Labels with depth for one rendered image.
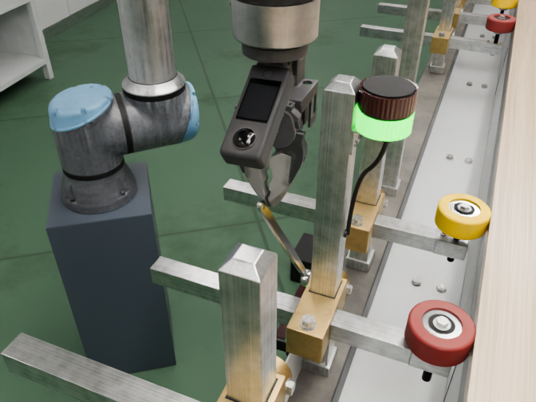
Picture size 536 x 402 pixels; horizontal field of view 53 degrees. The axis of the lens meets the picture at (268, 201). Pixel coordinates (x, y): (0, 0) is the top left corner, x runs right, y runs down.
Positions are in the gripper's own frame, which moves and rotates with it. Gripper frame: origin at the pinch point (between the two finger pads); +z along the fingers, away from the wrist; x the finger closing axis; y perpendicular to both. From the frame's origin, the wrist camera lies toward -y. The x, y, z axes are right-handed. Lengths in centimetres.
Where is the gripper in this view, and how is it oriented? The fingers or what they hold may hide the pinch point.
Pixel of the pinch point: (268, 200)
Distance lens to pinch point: 67.3
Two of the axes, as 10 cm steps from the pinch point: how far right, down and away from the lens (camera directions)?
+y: 3.8, -5.5, 7.4
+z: 0.0, 8.0, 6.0
